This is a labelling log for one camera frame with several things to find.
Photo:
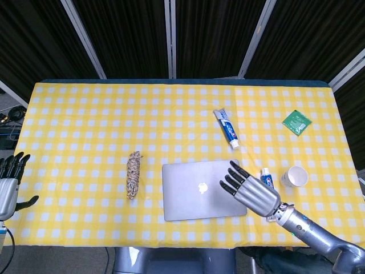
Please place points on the left silver-black robot hand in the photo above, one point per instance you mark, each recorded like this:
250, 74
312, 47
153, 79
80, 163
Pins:
7, 194

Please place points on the right silver-black robot hand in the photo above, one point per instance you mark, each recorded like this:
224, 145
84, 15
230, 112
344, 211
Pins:
251, 191

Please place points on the silver-white laptop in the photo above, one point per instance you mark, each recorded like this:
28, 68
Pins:
199, 189

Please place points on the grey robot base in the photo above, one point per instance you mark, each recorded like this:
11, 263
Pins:
174, 261

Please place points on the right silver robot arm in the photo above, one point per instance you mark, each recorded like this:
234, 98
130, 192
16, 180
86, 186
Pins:
313, 239

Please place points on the large blue-white toothpaste tube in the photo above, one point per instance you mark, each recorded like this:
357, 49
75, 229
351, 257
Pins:
267, 180

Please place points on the white paper cup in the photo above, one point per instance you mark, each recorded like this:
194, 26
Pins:
295, 177

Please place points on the small blue-white toothpaste tube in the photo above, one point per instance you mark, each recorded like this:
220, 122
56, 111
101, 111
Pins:
227, 128

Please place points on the green foil packet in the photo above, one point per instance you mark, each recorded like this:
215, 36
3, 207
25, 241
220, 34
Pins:
297, 122

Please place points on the yellow-white checkered tablecloth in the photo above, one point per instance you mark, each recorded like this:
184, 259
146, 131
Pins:
85, 128

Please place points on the black folding screen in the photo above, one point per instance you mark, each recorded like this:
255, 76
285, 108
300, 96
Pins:
128, 37

